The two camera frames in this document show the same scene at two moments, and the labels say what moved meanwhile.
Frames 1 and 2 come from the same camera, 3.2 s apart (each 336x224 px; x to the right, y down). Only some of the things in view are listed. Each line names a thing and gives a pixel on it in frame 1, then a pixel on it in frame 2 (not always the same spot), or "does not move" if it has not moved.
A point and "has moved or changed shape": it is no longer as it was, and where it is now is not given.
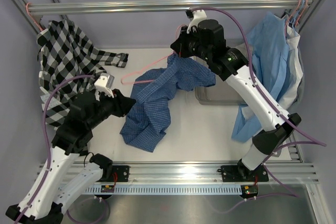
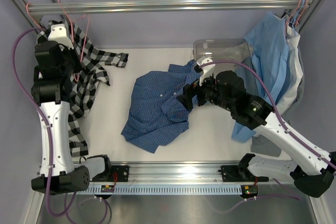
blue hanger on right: x=298 y=12 does not move
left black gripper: x=122 y=104 to x=65 y=50
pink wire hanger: x=123 y=78 to x=77 y=79
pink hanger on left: x=34 y=21 does not move
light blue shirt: x=268 y=48 does not move
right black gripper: x=180 y=45 to x=192 y=90
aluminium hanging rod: x=52 y=9 does not move
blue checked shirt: x=148 y=116 has moved or changed shape
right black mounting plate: x=242 y=173 does not move
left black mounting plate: x=122 y=172 does not move
